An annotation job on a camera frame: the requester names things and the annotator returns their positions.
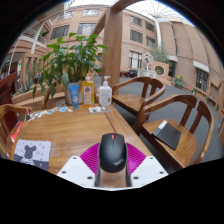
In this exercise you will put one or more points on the wooden armchair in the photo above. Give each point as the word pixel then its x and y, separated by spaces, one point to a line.
pixel 46 96
pixel 186 146
pixel 133 101
pixel 10 108

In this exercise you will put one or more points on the black notebook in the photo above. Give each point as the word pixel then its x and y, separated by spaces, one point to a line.
pixel 167 135

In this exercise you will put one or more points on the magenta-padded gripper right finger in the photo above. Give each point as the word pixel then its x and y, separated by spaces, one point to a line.
pixel 136 160

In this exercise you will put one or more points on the blue tube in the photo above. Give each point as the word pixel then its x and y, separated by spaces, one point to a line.
pixel 74 96

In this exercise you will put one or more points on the grey cartoon print mouse pad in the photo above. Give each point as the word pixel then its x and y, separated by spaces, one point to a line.
pixel 33 151

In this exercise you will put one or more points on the black computer mouse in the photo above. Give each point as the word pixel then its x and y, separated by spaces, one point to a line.
pixel 112 153

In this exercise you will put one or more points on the green potted plant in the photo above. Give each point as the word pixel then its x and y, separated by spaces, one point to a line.
pixel 71 60

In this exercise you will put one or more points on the white sculpture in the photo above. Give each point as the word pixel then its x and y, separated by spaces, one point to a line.
pixel 149 61

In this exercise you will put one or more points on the dark red wooden lectern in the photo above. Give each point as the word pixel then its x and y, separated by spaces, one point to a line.
pixel 7 88

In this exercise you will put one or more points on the yellow liquid bottle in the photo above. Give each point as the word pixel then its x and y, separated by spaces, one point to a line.
pixel 88 93

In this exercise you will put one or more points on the small white packet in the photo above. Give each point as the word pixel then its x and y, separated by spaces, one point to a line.
pixel 96 109

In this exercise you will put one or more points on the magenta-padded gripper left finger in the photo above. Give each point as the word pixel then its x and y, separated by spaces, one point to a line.
pixel 87 160

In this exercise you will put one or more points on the white pump bottle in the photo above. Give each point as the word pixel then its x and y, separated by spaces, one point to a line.
pixel 105 95

